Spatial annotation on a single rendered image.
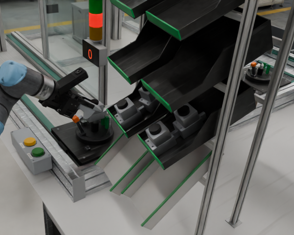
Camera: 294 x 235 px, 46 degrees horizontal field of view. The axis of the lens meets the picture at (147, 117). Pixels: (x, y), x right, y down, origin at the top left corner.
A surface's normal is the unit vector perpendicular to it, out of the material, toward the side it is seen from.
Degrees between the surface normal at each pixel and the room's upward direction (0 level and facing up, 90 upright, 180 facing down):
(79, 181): 90
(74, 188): 90
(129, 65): 25
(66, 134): 0
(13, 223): 0
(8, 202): 0
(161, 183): 45
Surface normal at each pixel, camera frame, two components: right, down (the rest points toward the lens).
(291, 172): 0.07, -0.84
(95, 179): 0.61, 0.46
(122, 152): -0.58, -0.46
